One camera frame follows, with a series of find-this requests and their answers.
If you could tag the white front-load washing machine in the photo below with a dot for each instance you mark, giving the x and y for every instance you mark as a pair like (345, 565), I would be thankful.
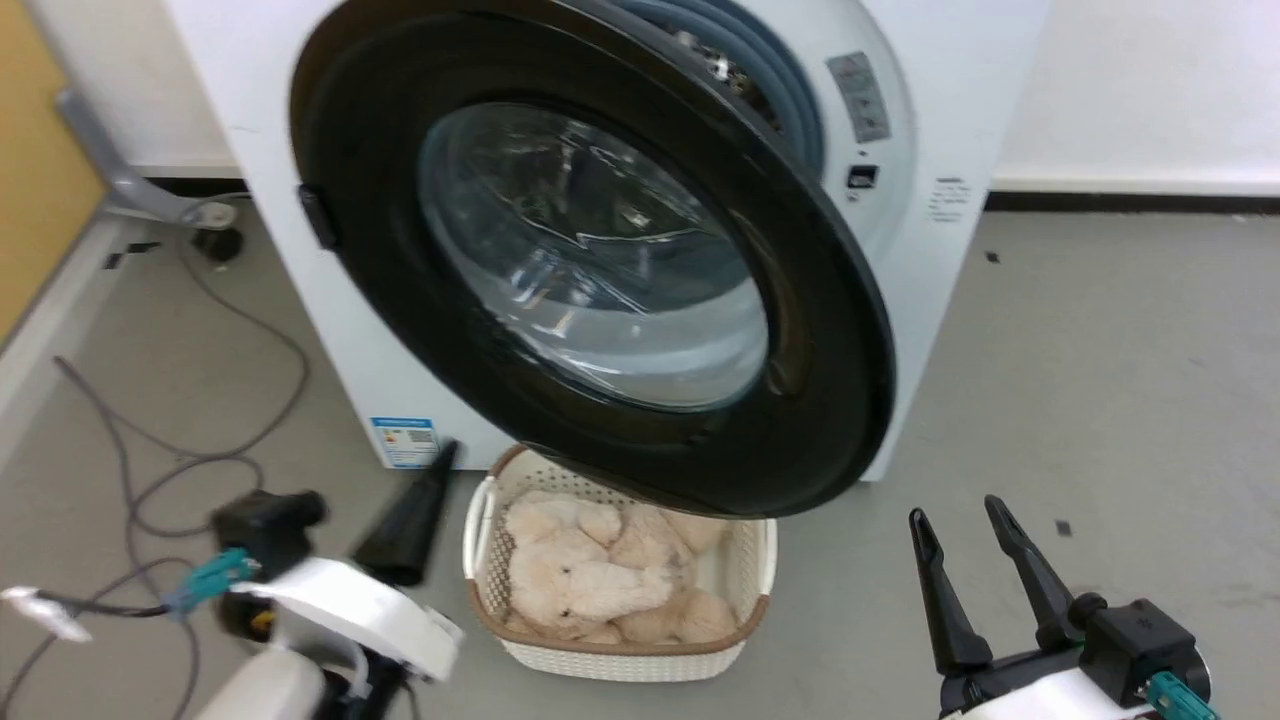
(330, 330)

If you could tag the teal connector on gripper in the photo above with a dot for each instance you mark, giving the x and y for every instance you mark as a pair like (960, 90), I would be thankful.
(1180, 698)
(208, 578)

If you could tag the black round glass washer door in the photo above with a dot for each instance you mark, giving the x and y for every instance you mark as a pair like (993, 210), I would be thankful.
(560, 130)

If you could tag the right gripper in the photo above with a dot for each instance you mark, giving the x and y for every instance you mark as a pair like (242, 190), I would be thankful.
(1030, 690)

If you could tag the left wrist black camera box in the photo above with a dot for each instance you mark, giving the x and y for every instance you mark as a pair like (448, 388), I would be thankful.
(265, 525)

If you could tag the blue white energy label sticker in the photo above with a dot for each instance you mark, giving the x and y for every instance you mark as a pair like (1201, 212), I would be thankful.
(404, 440)

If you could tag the teal connector on left gripper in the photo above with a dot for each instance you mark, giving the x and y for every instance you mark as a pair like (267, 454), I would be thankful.
(208, 578)

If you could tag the grey wheeled stand leg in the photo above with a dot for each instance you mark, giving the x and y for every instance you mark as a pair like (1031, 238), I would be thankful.
(120, 175)

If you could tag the yellow wooden panel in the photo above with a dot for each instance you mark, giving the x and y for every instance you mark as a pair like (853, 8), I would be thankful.
(35, 150)

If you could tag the teal connector on right gripper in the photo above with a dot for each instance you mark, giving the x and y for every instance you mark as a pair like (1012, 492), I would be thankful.
(1180, 698)

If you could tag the grey rectangular warning sticker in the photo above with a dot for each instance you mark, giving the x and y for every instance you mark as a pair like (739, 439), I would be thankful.
(860, 98)

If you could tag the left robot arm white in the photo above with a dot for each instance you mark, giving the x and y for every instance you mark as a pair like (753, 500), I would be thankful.
(265, 690)

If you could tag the grey rubber drum gasket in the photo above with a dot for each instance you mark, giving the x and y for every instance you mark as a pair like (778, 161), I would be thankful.
(775, 90)

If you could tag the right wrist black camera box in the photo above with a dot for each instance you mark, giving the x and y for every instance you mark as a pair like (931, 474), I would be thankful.
(1140, 640)

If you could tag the white woven plastic laundry basket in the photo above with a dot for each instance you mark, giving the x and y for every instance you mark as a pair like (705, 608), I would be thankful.
(740, 570)

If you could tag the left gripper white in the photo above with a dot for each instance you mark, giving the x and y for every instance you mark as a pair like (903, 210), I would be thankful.
(350, 605)

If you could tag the cream plush teddy bear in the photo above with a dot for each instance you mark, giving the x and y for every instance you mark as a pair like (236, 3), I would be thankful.
(590, 585)

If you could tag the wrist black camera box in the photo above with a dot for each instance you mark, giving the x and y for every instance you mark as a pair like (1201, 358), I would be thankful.
(265, 525)
(1140, 640)

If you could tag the black round floor fitting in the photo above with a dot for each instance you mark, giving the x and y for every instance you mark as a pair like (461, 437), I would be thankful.
(217, 245)

